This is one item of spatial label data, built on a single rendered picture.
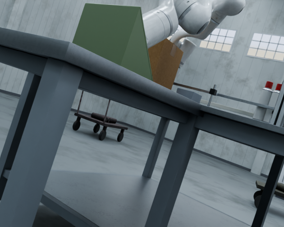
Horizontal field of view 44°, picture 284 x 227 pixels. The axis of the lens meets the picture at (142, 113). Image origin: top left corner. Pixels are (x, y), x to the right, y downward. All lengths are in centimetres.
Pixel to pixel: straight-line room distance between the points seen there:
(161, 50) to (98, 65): 94
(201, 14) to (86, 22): 46
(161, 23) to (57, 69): 62
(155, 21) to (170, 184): 59
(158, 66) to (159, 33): 45
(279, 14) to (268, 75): 214
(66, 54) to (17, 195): 32
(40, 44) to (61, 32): 1068
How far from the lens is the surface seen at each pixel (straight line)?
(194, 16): 144
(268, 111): 181
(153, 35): 127
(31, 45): 83
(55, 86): 76
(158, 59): 170
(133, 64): 114
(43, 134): 77
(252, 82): 1242
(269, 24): 1295
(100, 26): 123
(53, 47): 77
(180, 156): 128
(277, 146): 117
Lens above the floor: 74
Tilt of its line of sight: level
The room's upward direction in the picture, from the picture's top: 18 degrees clockwise
